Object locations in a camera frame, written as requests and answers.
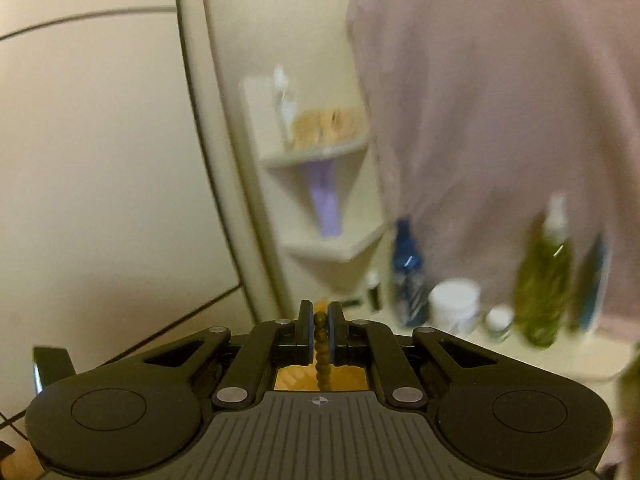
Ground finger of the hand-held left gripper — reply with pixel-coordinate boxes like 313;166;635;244
32;345;77;395

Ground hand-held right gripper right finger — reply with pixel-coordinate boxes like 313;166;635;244
329;302;501;408

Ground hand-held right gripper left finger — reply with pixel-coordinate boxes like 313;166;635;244
142;301;316;410

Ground yellow plastic tray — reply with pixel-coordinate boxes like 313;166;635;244
275;300;368;392

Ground small dark bottle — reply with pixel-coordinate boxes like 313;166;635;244
365;271;383;311

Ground white corner shelf unit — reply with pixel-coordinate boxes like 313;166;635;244
242;75;626;381

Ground blue patterned bottle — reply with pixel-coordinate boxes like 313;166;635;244
392;219;431;326

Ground large white jar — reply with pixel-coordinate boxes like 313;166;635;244
429;279;482;338

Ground purple tube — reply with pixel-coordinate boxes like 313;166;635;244
305;160;343;237

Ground small white jar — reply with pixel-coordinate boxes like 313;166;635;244
485;306;515;343

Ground beige round pads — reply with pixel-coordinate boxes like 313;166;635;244
292;107;368;148

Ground green spray bottle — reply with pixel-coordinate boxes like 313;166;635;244
514;195;576;348

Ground white slim bottle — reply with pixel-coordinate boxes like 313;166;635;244
272;65;297;148

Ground white and blue tube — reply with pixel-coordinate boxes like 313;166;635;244
575;235;608;333

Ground pink hanging towel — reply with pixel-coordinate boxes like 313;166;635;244
345;0;640;343

